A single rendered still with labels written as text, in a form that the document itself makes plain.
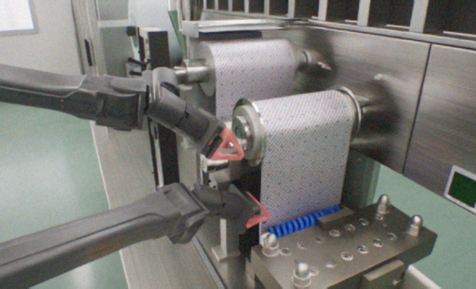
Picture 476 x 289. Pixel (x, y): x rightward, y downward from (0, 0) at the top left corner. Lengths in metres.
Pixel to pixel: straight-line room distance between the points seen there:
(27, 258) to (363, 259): 0.59
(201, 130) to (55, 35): 5.58
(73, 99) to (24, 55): 5.61
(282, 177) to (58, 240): 0.46
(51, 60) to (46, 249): 5.78
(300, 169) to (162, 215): 0.35
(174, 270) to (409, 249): 0.55
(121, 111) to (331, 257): 0.50
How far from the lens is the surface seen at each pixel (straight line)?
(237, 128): 0.71
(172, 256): 0.92
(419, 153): 0.81
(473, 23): 0.81
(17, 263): 0.43
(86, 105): 0.58
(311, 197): 0.82
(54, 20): 6.09
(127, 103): 0.56
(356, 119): 0.80
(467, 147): 0.75
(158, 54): 0.88
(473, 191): 0.76
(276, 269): 0.69
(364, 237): 0.81
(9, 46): 6.19
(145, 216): 0.52
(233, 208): 0.67
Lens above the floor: 1.52
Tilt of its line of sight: 25 degrees down
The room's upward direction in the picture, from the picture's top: straight up
